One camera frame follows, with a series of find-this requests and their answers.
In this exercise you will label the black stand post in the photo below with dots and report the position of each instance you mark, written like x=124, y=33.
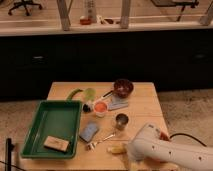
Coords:
x=8, y=154

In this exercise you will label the purple bowl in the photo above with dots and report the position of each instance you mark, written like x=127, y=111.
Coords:
x=123, y=88

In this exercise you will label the red object on ledge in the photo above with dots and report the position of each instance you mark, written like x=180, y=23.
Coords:
x=85, y=21

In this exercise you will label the black office chair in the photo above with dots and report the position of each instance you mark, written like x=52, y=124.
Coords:
x=25, y=4

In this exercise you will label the tan sponge block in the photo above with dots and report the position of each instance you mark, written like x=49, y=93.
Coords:
x=56, y=143

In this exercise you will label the metal cup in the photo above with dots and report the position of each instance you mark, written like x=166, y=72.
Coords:
x=121, y=121

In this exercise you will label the yellow banana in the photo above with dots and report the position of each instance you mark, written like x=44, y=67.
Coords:
x=117, y=149

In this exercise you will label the green plastic tray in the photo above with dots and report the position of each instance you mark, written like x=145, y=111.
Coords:
x=57, y=118

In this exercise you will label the black and white utensil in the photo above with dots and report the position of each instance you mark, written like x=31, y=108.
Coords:
x=87, y=106

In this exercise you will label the green cucumber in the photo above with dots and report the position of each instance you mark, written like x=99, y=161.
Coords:
x=73, y=93

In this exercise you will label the white cup orange content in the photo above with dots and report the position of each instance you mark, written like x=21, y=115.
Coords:
x=100, y=108

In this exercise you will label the grey-blue cloth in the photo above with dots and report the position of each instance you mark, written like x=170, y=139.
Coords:
x=117, y=103

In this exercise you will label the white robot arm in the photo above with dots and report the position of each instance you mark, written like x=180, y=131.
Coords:
x=147, y=143

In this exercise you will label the orange bowl with grapes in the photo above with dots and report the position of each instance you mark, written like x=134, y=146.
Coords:
x=164, y=137

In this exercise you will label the silver fork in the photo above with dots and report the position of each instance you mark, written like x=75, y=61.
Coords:
x=92, y=145

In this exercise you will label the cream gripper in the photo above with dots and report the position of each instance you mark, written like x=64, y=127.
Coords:
x=133, y=165

